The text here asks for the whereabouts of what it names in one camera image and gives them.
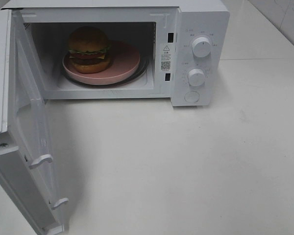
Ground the round white door button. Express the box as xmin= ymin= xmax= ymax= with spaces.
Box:
xmin=184 ymin=91 xmax=199 ymax=103

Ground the pink round plate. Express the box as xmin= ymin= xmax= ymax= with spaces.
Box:
xmin=62 ymin=41 xmax=141 ymax=86

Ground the toy burger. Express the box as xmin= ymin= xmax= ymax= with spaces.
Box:
xmin=68 ymin=26 xmax=111 ymax=73

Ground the white microwave door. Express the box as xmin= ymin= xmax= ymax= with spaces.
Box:
xmin=0 ymin=9 xmax=68 ymax=235

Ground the glass turntable plate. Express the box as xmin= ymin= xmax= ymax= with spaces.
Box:
xmin=58 ymin=56 xmax=148 ymax=88

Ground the lower white timer knob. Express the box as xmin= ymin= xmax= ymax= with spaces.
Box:
xmin=188 ymin=69 xmax=205 ymax=87

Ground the white warning label sticker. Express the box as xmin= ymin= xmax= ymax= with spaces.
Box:
xmin=159 ymin=43 xmax=173 ymax=71

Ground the white microwave oven body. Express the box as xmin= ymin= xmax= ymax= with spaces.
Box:
xmin=3 ymin=0 xmax=230 ymax=106

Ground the upper white power knob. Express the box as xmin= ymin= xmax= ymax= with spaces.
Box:
xmin=192 ymin=36 xmax=212 ymax=58

